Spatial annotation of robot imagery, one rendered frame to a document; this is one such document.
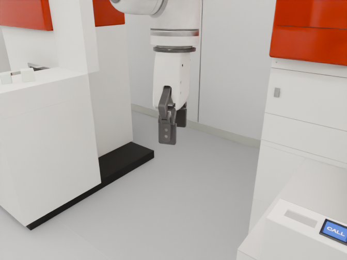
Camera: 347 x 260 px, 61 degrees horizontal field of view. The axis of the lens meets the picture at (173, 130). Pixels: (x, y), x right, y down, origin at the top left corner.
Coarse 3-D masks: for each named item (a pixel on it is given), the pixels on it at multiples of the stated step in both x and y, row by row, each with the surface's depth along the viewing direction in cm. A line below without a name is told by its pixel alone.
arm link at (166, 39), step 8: (152, 32) 48; (160, 32) 47; (168, 32) 46; (176, 32) 46; (184, 32) 46; (192, 32) 47; (152, 40) 49; (160, 40) 47; (168, 40) 47; (176, 40) 47; (184, 40) 47; (192, 40) 48; (168, 48) 48; (176, 48) 48; (184, 48) 49
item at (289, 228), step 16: (288, 208) 72; (304, 208) 72; (272, 224) 68; (288, 224) 67; (304, 224) 67; (320, 224) 67; (272, 240) 70; (288, 240) 67; (304, 240) 65; (320, 240) 62; (272, 256) 72; (288, 256) 69; (304, 256) 66; (320, 256) 63; (336, 256) 61
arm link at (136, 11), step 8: (112, 0) 42; (120, 0) 41; (128, 0) 40; (136, 0) 40; (144, 0) 41; (152, 0) 42; (160, 0) 43; (120, 8) 42; (128, 8) 42; (136, 8) 42; (144, 8) 43; (152, 8) 43
